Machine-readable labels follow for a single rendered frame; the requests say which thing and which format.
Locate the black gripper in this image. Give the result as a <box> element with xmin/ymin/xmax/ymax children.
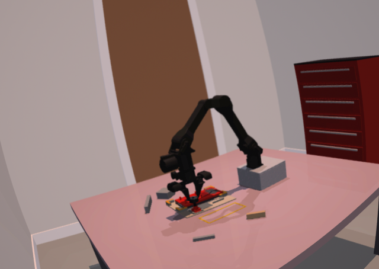
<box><xmin>167</xmin><ymin>164</ymin><xmax>212</xmax><ymax>201</ymax></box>

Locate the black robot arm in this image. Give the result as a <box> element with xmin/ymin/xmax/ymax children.
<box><xmin>159</xmin><ymin>95</ymin><xmax>263</xmax><ymax>181</ymax></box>

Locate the tan rectangular block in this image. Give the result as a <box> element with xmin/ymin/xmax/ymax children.
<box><xmin>246</xmin><ymin>210</ymin><xmax>266</xmax><ymax>220</ymax></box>

